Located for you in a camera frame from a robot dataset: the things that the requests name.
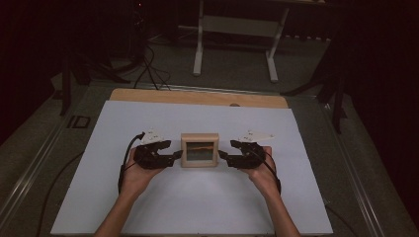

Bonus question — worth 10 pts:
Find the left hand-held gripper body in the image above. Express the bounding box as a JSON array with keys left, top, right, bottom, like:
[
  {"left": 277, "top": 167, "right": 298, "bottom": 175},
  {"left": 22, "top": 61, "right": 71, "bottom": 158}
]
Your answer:
[{"left": 132, "top": 128, "right": 175, "bottom": 171}]

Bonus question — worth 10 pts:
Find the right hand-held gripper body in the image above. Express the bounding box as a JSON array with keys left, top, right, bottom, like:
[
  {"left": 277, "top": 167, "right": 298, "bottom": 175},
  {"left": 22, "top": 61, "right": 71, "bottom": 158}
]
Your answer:
[{"left": 230, "top": 129, "right": 276, "bottom": 170}]

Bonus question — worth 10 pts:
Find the wooden picture frame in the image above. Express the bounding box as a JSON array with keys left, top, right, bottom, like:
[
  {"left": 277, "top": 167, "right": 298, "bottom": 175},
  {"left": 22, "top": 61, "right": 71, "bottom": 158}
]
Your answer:
[{"left": 180, "top": 132, "right": 220, "bottom": 169}]

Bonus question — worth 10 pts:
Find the person's right hand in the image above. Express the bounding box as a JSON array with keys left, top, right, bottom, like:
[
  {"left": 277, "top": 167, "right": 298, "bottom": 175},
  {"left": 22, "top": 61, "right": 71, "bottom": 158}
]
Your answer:
[{"left": 241, "top": 146, "right": 281, "bottom": 198}]

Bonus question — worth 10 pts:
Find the person's left hand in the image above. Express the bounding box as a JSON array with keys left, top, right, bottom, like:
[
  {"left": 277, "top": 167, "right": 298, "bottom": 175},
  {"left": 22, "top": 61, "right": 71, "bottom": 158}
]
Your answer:
[{"left": 122, "top": 147, "right": 166, "bottom": 198}]

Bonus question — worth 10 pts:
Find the white table mat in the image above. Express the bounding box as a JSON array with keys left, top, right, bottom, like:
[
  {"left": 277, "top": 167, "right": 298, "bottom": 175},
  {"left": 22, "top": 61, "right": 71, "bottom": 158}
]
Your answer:
[{"left": 50, "top": 100, "right": 334, "bottom": 235}]

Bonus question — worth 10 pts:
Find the black floor socket plate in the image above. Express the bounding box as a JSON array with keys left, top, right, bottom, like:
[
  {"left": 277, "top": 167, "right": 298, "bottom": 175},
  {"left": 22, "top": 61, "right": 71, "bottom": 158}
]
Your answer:
[{"left": 67, "top": 115, "right": 92, "bottom": 130}]

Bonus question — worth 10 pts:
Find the black metal stand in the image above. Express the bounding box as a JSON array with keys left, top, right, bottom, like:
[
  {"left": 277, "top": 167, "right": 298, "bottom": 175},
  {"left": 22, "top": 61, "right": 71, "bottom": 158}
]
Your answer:
[
  {"left": 58, "top": 42, "right": 131, "bottom": 117},
  {"left": 281, "top": 39, "right": 349, "bottom": 134}
]

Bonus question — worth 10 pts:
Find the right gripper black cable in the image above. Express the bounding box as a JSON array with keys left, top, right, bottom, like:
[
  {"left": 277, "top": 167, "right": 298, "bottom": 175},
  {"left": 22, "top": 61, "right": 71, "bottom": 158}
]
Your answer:
[{"left": 251, "top": 149, "right": 282, "bottom": 196}]

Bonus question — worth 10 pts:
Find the metal floor rail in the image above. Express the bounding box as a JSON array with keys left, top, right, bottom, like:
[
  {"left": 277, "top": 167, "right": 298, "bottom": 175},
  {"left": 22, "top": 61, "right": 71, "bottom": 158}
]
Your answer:
[
  {"left": 317, "top": 98, "right": 384, "bottom": 237},
  {"left": 0, "top": 112, "right": 72, "bottom": 225},
  {"left": 88, "top": 80, "right": 317, "bottom": 99}
]

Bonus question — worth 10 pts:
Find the bundle of black floor cables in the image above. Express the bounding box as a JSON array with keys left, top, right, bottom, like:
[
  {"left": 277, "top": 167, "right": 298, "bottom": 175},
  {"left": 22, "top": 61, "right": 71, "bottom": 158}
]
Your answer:
[{"left": 132, "top": 42, "right": 172, "bottom": 92}]

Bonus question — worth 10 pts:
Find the black floor cable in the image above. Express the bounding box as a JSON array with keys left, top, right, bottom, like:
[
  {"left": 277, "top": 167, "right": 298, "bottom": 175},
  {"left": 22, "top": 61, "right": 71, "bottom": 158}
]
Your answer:
[
  {"left": 34, "top": 151, "right": 85, "bottom": 237},
  {"left": 324, "top": 203, "right": 359, "bottom": 237}
]

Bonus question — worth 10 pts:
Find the white metal table frame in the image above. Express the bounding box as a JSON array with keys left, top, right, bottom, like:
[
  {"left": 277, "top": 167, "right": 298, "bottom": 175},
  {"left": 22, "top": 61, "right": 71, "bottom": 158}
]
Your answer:
[{"left": 192, "top": 0, "right": 330, "bottom": 83}]

